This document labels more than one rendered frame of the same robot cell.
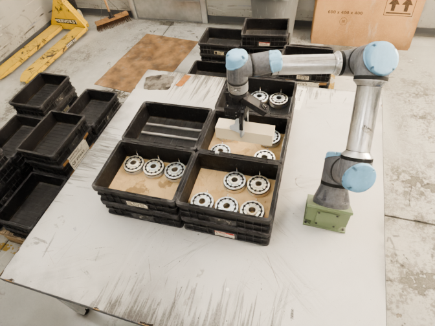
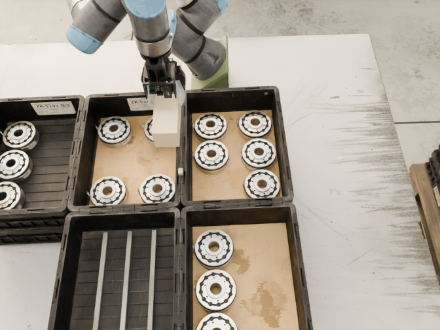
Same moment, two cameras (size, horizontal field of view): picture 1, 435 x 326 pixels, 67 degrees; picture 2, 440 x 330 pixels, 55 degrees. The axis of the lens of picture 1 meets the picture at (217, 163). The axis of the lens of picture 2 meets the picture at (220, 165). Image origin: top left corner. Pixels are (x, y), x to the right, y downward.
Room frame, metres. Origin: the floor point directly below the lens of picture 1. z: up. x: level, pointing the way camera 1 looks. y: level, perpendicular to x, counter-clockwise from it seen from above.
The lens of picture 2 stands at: (1.11, 0.59, 1.94)
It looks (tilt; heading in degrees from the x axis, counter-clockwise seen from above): 59 degrees down; 249
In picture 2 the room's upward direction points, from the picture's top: 3 degrees counter-clockwise
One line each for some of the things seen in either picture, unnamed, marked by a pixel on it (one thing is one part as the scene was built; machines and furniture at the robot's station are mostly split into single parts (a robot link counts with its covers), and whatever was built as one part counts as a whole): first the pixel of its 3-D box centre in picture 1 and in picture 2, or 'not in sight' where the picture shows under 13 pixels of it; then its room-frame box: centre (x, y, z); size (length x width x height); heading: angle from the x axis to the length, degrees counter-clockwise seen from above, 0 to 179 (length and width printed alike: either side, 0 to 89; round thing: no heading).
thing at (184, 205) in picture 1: (230, 184); (233, 143); (0.83, -0.04, 0.92); 0.40 x 0.30 x 0.02; 69
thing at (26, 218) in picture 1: (40, 207); not in sight; (1.33, 1.24, 0.26); 0.40 x 0.30 x 0.23; 157
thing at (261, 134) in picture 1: (245, 131); (168, 102); (0.97, -0.13, 1.07); 0.24 x 0.06 x 0.06; 67
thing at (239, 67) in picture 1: (237, 66); (146, 7); (0.98, -0.12, 1.39); 0.09 x 0.08 x 0.11; 93
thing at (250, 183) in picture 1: (258, 184); (210, 125); (0.85, -0.17, 0.86); 0.10 x 0.10 x 0.01
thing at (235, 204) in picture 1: (226, 206); (258, 152); (0.75, -0.01, 0.86); 0.10 x 0.10 x 0.01
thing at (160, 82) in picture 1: (158, 81); not in sight; (1.94, 0.34, 0.71); 0.22 x 0.19 x 0.01; 67
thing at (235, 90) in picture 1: (237, 86); (154, 38); (0.98, -0.11, 1.31); 0.08 x 0.08 x 0.05
